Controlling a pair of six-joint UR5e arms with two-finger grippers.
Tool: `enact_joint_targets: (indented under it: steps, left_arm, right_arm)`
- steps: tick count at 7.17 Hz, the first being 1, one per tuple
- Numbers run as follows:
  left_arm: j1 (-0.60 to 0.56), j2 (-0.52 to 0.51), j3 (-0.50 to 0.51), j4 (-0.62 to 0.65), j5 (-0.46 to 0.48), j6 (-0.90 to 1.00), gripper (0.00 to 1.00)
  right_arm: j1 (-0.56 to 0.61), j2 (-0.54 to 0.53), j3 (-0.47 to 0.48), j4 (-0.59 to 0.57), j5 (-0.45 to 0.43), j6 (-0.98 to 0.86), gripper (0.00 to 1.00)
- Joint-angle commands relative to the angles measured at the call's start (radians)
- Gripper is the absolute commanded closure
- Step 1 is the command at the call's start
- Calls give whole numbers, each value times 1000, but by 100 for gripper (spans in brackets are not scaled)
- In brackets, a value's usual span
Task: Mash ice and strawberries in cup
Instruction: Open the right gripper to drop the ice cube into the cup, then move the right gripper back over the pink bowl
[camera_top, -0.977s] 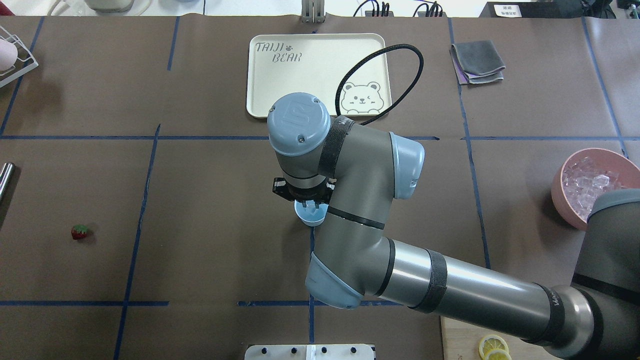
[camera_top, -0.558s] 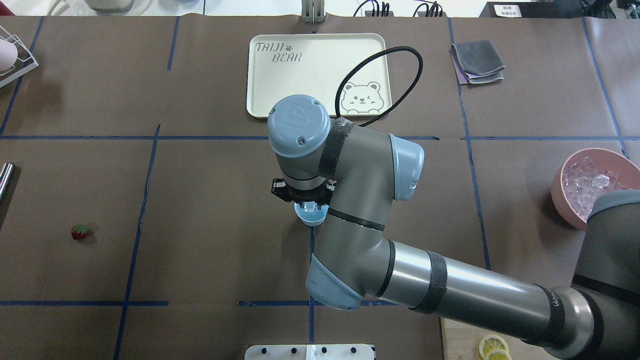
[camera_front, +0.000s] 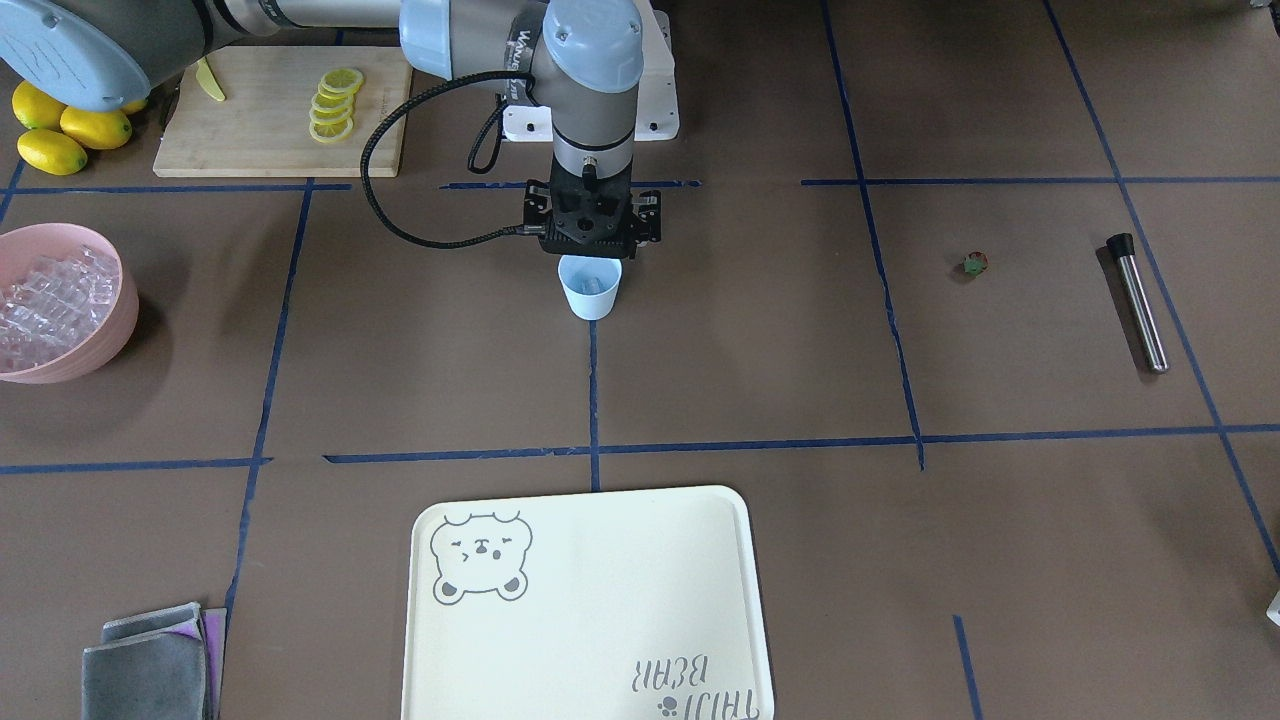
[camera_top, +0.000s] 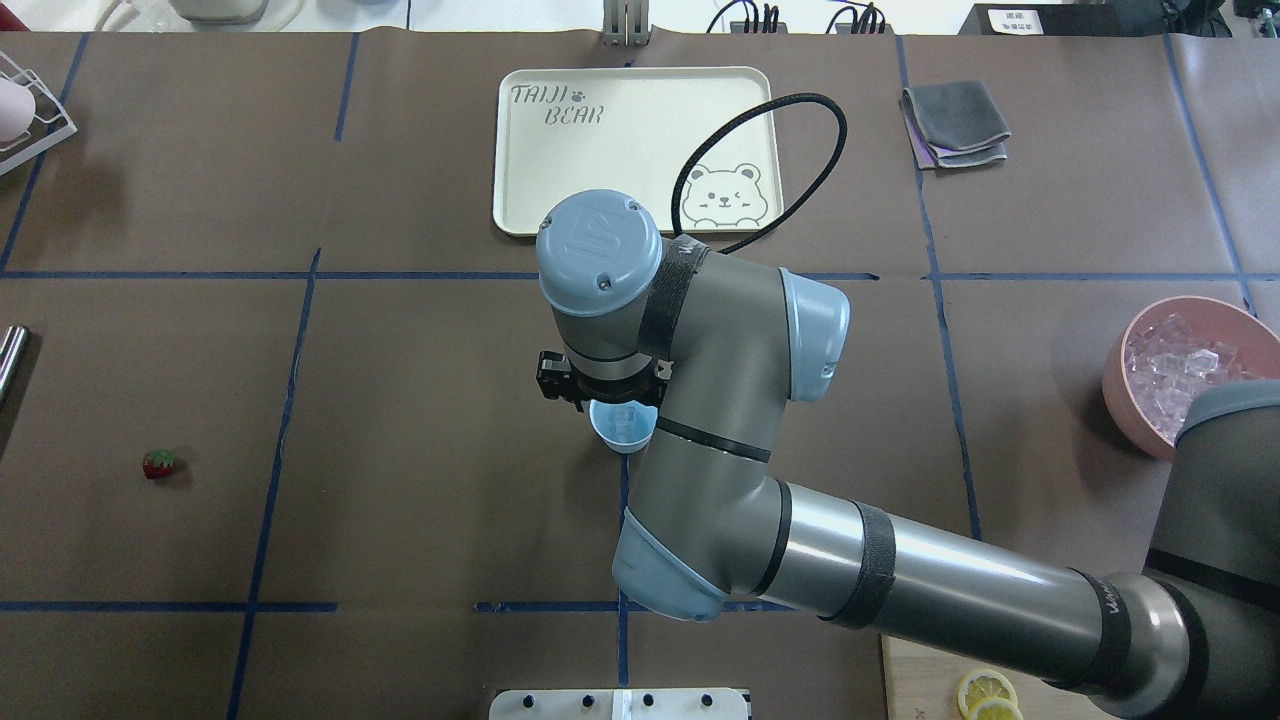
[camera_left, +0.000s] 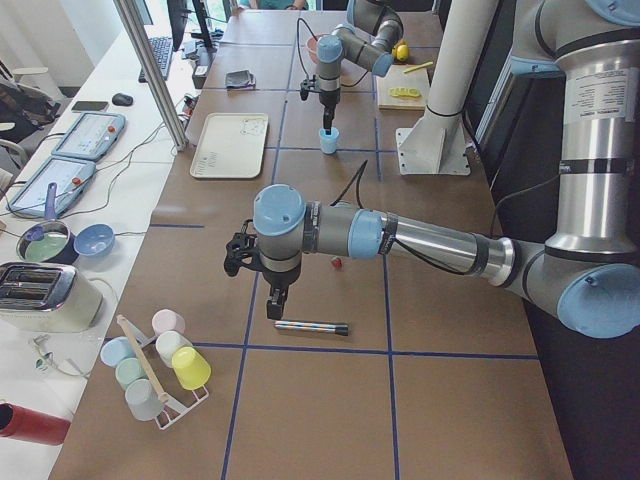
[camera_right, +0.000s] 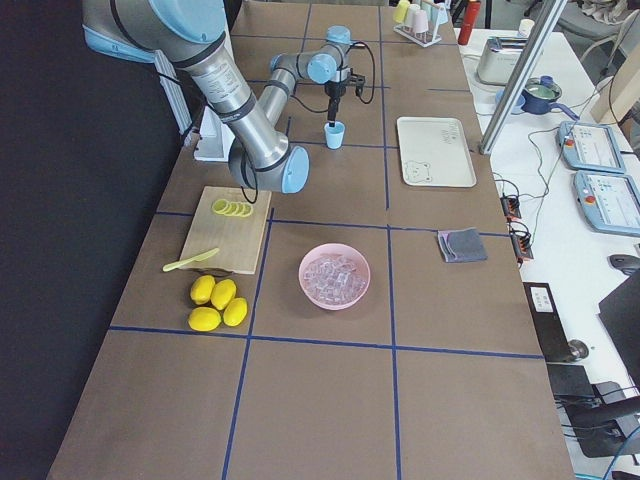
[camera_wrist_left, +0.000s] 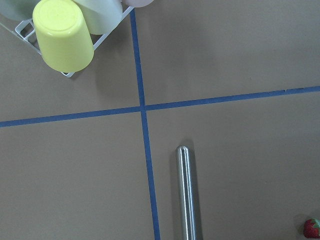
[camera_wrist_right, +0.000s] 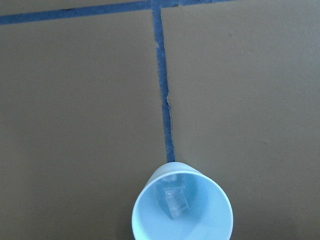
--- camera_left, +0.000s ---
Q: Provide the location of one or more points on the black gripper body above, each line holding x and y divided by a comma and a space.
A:
328, 98
279, 276

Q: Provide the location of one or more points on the light blue plastic cup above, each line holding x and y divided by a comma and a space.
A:
328, 140

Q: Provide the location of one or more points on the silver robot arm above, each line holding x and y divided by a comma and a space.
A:
583, 274
373, 28

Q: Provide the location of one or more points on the pink bowl of ice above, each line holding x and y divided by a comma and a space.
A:
311, 46

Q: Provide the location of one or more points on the yellow cup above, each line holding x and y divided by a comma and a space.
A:
191, 368

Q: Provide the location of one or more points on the pink cup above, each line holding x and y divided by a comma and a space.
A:
167, 320

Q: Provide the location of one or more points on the white cup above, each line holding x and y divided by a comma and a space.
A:
168, 343

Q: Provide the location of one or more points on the green cup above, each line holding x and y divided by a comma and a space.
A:
128, 371

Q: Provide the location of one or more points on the grey cup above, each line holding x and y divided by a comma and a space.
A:
142, 400

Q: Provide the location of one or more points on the light blue rack cup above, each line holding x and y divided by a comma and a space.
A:
115, 351

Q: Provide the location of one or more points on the steel muddler black tip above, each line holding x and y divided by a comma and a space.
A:
341, 329

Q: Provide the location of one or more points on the wooden cutting board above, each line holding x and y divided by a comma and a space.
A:
394, 78

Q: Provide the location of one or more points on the yellow lemon slices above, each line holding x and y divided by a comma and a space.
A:
404, 92

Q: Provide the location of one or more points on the grey folded cloth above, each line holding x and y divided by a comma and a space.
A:
241, 79

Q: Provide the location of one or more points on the yellow plastic knife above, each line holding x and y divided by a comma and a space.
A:
418, 67

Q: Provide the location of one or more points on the cream bear tray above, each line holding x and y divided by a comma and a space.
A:
230, 146

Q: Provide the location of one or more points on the black keyboard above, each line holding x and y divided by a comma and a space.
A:
162, 49

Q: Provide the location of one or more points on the blue bowl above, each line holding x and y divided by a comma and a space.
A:
95, 241

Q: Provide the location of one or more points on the computer mouse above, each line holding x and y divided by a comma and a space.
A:
122, 99

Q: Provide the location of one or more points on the blue saucepan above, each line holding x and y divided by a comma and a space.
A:
50, 241

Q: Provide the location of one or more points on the lower teach pendant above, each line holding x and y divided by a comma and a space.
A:
60, 179

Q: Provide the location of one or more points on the teach pendant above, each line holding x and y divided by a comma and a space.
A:
60, 179
91, 136

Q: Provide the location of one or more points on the upper teach pendant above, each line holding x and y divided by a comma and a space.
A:
91, 136

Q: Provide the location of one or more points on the cream toaster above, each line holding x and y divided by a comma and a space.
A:
52, 298

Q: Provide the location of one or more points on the black smartphone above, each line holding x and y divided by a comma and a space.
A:
89, 106

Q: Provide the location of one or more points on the red bottle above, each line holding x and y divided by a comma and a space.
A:
20, 423

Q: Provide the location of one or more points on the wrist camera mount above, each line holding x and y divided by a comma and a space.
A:
242, 252
307, 86

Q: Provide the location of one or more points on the aluminium frame post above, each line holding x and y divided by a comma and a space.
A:
135, 29

